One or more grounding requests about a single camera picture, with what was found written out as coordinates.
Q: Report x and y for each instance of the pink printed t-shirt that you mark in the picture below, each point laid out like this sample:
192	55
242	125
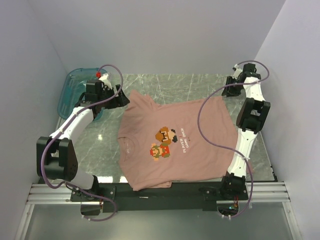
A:
185	141

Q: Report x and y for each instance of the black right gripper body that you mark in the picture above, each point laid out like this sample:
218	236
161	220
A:
234	90

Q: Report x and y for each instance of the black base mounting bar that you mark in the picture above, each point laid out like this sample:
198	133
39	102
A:
180	196

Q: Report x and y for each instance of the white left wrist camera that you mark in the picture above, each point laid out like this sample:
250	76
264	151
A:
105	78

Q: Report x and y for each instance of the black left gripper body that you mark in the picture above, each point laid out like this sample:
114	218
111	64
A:
113	103

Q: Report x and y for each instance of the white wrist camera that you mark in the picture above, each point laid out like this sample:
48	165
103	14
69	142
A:
105	78
237	71

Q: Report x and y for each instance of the aluminium frame rail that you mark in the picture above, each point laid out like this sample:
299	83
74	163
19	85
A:
263	192

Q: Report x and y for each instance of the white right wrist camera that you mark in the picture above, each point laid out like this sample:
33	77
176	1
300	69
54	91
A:
237	71

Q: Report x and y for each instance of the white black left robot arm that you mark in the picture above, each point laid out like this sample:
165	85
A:
55	155

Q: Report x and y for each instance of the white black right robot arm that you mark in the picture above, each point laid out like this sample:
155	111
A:
250	121

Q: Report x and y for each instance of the teal transparent plastic basket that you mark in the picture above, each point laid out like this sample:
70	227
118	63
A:
74	86

